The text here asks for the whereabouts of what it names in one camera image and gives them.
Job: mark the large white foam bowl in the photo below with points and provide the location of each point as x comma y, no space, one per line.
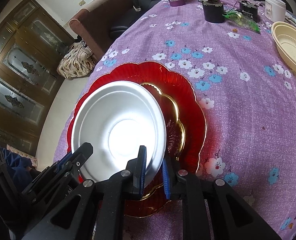
116,119

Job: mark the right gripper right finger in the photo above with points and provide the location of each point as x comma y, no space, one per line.
173,187

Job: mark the white plastic jar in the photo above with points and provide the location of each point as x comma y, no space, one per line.
275,10

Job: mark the brown fabric armchair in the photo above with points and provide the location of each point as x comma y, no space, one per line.
93,22

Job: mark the wooden glass-door cabinet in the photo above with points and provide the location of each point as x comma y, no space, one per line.
32,44

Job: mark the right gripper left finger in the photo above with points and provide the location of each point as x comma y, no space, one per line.
137,167

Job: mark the white cloth gloves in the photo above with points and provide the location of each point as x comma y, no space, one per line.
290,18

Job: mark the beige plastic ribbed bowl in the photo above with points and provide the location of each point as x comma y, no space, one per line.
284,36

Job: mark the large red glass plate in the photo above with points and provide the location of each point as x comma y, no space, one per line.
190,114

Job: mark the black cup with cork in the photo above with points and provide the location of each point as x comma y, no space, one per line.
213,11

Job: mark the green plastic wrapper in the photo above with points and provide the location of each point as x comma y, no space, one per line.
240,20

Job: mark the patterned blanket bundle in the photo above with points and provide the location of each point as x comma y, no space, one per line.
78,62

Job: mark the small red glass plate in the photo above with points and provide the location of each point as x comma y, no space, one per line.
175,131

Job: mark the black electronic device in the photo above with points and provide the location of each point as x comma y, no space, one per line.
248,9

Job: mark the purple floral tablecloth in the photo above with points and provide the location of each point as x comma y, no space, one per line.
247,93

